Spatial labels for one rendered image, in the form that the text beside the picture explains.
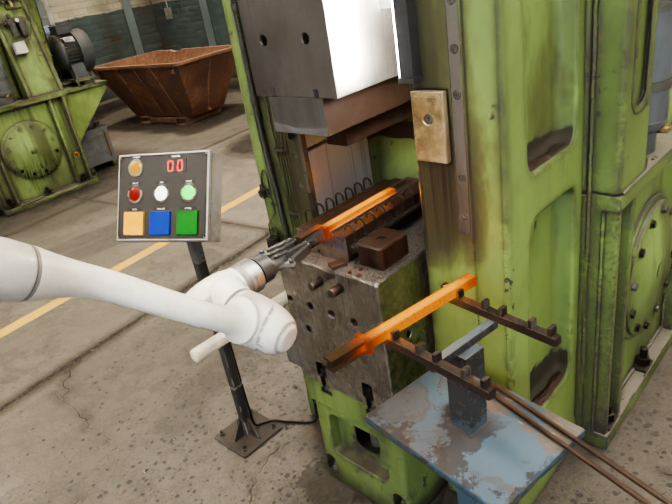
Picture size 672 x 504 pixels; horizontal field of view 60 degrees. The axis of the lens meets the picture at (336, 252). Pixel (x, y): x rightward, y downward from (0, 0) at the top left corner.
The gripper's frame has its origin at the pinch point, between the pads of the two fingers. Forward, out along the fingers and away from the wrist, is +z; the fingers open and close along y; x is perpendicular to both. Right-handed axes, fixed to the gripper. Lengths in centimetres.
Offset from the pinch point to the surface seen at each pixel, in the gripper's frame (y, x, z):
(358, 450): -2, -83, 2
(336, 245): 3.8, -4.0, 5.2
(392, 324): 38.7, -5.6, -15.5
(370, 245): 15.6, -2.0, 6.1
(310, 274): -2.4, -11.6, -1.0
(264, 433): -51, -99, -2
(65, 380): -168, -99, -34
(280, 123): -9.6, 29.4, 6.1
